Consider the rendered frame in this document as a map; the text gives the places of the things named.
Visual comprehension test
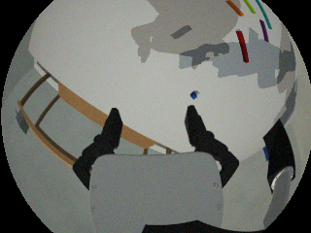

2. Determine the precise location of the orange rod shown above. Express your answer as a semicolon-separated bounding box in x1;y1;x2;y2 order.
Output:
226;0;243;16

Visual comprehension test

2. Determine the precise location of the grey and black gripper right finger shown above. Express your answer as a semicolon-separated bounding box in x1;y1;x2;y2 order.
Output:
185;105;239;187

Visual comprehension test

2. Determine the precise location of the lime green rod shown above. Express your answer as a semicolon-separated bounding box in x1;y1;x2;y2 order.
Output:
243;0;256;14

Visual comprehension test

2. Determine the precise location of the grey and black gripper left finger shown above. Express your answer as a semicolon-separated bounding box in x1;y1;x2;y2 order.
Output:
72;108;122;191

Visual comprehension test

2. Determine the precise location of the purple rod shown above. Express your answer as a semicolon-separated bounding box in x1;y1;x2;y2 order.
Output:
259;20;269;43

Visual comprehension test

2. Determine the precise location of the dark red rod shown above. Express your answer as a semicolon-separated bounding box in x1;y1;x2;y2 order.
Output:
236;31;249;63

